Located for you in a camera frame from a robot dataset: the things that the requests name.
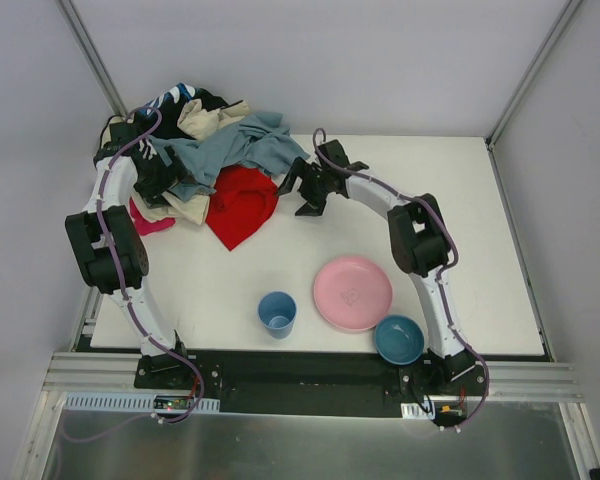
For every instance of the pink plate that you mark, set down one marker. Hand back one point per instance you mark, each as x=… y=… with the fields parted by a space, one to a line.
x=352 y=293

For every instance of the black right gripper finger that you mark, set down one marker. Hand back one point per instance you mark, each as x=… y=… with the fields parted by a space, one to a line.
x=312 y=208
x=297 y=170

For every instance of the left cable duct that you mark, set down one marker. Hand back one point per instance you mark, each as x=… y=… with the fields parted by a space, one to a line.
x=139 y=403

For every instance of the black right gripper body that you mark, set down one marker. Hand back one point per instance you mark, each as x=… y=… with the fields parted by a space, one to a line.
x=309 y=179

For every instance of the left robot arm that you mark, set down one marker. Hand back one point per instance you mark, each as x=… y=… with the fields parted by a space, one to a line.
x=108 y=249

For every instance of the beige tote bag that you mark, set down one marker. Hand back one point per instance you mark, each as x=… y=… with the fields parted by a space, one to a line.
x=105 y=135

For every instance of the right cable duct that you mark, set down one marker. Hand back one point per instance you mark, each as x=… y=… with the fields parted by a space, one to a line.
x=415 y=412

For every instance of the light blue cup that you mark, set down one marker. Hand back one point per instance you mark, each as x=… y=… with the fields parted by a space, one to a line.
x=277 y=312

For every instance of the black printed cloth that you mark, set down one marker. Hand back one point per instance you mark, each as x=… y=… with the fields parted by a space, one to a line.
x=170 y=104

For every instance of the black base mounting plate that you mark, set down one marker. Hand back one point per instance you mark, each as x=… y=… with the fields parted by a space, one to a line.
x=312 y=383

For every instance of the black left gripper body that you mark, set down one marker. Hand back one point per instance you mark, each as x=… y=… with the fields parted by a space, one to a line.
x=156 y=176

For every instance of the red cloth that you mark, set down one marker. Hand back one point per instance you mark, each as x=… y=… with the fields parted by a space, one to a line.
x=243 y=201

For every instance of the grey-blue cloth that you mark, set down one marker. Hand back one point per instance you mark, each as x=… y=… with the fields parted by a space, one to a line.
x=260 y=141

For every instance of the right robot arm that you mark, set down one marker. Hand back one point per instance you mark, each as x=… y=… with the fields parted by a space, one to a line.
x=420 y=243

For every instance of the magenta pink cloth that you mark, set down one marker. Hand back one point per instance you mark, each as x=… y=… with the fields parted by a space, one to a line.
x=145 y=227

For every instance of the dark blue bowl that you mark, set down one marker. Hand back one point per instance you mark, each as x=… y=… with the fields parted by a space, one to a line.
x=399 y=340

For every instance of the cream beige cloth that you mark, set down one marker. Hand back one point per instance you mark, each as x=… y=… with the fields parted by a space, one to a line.
x=205 y=122

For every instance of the cable duct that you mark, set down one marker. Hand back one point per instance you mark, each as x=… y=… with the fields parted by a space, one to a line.
x=415 y=412
x=139 y=403

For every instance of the aluminium frame rail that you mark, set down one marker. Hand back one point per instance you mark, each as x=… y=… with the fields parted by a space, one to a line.
x=73 y=371

